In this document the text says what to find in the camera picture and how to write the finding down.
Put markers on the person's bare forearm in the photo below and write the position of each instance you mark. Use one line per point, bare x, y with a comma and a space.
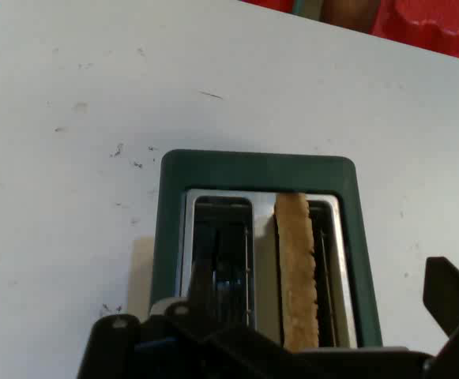
347, 12

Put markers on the dark green two-slot toaster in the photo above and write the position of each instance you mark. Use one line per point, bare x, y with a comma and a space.
260, 169

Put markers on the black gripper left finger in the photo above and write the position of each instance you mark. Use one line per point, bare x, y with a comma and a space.
142, 351

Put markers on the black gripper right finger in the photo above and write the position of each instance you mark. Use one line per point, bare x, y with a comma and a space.
456, 308

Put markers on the toasted bread slice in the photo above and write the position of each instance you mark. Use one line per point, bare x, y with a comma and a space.
297, 268

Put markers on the red plastic object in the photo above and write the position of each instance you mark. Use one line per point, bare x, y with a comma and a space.
430, 23

